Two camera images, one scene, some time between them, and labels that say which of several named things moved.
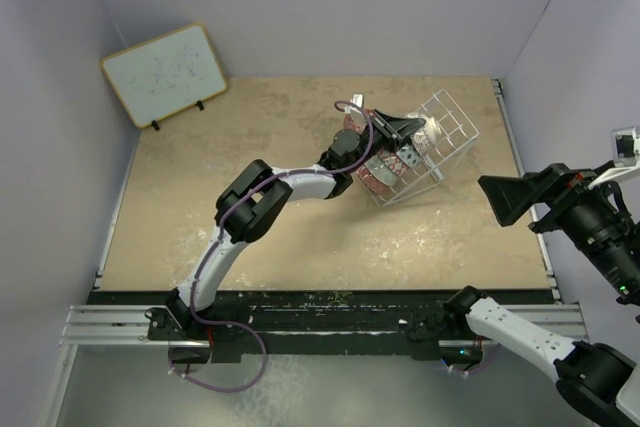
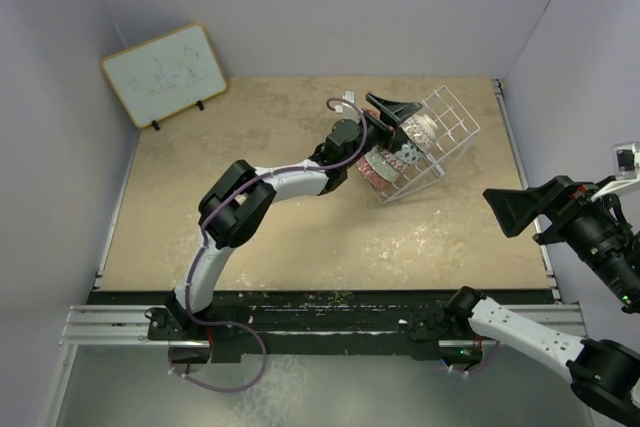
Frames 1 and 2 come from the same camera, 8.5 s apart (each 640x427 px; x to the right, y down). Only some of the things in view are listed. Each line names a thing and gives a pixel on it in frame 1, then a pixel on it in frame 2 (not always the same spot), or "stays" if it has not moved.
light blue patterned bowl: x=410 y=155 stays
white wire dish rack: x=457 y=137 stays
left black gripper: x=395 y=128 -> x=395 y=114
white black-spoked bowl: x=426 y=137 stays
